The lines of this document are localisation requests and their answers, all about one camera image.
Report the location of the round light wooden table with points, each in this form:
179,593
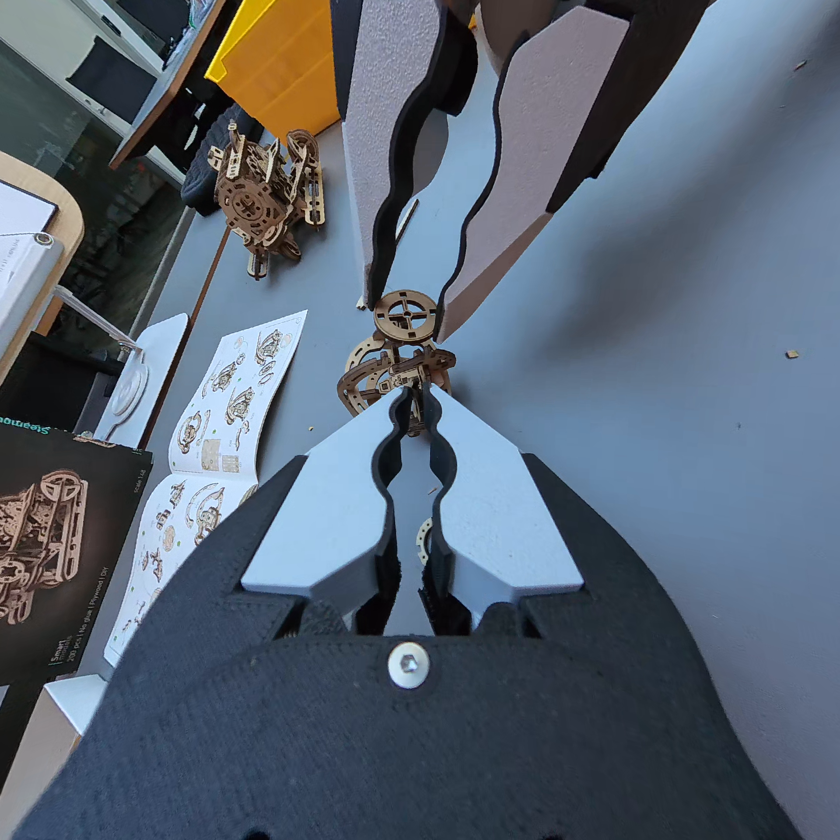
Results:
69,223

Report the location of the thin wooden strip piece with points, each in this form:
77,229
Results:
407,220

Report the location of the white paper sheet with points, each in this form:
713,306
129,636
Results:
23,207

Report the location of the black mesh chair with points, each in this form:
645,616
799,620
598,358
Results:
200,187

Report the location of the large assembled wooden model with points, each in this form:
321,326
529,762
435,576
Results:
253,197

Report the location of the black model kit box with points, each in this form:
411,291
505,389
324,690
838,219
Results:
98,525

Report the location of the grey desk with wooden edge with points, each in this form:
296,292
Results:
177,72

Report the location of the clear plastic rod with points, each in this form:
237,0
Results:
92,315

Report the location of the round wooden wheel part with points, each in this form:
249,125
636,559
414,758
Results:
405,316

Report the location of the white flat board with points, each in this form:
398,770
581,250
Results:
39,741

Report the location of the yellow plastic bin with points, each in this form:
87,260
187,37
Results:
282,65

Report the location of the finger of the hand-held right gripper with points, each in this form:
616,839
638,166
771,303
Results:
387,98
551,118

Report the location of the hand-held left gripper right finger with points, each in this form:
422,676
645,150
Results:
505,525

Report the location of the white shelf unit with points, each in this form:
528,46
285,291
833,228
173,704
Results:
79,26

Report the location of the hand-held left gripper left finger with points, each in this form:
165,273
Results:
315,525

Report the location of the small wooden model subassembly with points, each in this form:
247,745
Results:
400,375

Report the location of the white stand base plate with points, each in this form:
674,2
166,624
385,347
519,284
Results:
164,348

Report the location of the white instruction booklet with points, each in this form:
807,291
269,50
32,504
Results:
223,407

